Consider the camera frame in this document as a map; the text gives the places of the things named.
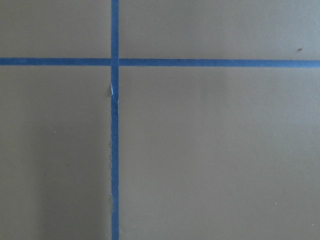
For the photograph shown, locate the blue tape line horizontal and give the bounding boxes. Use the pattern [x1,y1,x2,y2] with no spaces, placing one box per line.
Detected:
[0,57,320,68]

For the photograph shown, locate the blue tape line vertical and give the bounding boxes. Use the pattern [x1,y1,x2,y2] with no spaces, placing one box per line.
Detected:
[110,0,120,240]

